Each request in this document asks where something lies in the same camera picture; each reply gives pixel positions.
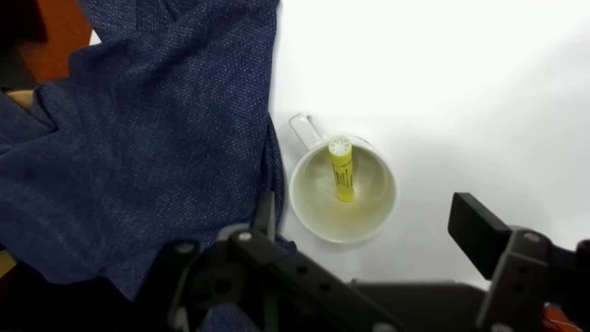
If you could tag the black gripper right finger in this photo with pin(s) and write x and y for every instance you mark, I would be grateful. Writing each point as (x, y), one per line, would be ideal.
(525, 269)

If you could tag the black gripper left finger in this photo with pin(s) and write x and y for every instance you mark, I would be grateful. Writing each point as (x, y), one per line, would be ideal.
(298, 293)

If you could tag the yellow marker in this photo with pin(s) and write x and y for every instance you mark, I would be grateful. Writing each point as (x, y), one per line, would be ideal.
(339, 151)

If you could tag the white ceramic mug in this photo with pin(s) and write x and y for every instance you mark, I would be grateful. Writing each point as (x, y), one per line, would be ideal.
(311, 188)

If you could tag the white round table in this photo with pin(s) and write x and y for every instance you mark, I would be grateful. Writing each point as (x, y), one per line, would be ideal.
(483, 95)

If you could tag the blue cloth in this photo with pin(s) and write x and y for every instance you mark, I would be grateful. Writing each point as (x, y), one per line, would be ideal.
(160, 131)

